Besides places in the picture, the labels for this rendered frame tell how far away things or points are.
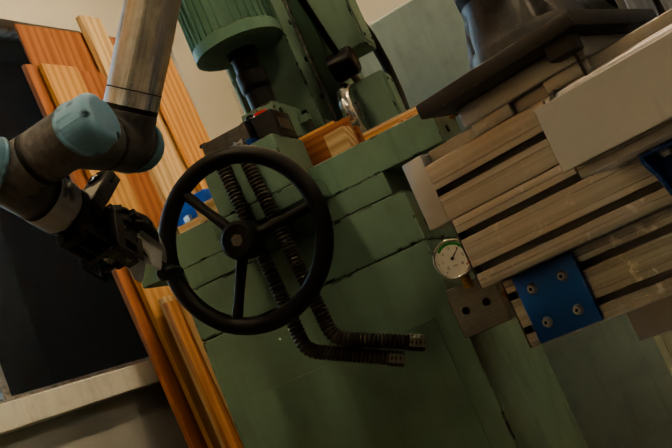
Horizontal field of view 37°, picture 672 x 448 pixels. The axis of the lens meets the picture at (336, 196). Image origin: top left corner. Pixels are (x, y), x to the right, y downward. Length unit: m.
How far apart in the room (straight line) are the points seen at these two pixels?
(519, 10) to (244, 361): 0.85
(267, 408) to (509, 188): 0.72
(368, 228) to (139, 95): 0.48
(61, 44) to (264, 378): 2.29
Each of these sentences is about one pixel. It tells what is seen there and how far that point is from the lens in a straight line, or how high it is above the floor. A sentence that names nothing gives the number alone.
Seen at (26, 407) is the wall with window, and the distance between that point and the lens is 2.97.
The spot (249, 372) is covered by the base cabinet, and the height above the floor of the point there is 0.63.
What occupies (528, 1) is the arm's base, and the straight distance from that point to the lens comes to 1.19.
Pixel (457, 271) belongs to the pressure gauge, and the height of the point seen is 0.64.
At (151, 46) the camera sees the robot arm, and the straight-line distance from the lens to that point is 1.38.
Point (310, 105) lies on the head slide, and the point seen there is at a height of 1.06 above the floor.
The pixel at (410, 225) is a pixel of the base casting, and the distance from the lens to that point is 1.64.
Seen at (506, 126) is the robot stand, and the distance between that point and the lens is 1.18.
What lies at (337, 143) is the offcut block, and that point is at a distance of 1.70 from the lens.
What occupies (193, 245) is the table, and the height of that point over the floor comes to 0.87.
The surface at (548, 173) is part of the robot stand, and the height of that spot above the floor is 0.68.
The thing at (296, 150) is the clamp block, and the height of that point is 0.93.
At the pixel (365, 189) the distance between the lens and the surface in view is 1.67.
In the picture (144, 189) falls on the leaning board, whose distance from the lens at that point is 3.66.
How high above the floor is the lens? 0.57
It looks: 9 degrees up
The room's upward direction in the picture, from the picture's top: 23 degrees counter-clockwise
